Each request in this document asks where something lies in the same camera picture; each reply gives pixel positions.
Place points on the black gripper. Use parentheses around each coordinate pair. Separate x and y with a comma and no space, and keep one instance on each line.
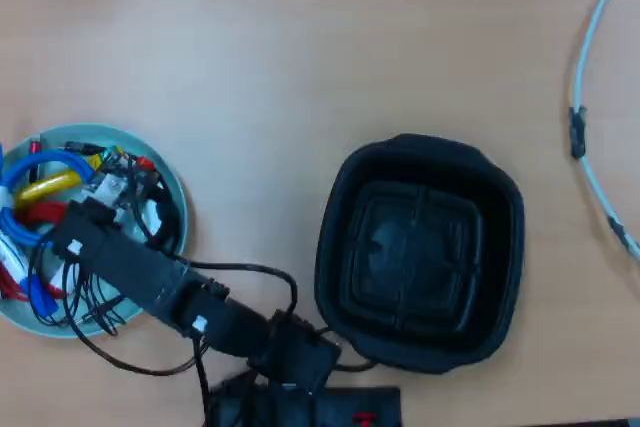
(85,232)

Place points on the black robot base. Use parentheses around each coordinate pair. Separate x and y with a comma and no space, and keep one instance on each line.
(345,404)

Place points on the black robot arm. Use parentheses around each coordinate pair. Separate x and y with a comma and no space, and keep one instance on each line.
(145,267)

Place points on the light green round bowl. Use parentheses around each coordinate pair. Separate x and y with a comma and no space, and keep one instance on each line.
(120,139)

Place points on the blue capped white marker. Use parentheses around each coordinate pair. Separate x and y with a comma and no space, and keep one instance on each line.
(12,254)

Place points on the green yellow small gadget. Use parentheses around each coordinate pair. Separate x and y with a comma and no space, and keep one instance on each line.
(112,152)

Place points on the small red connector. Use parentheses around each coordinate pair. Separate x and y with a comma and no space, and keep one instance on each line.
(34,147)

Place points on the red clamp knob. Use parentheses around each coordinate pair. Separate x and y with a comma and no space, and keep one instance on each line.
(364,418)

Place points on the black square collapsible container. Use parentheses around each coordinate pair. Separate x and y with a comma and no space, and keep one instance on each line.
(420,252)

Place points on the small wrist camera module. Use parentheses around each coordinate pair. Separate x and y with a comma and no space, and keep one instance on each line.
(107,189)

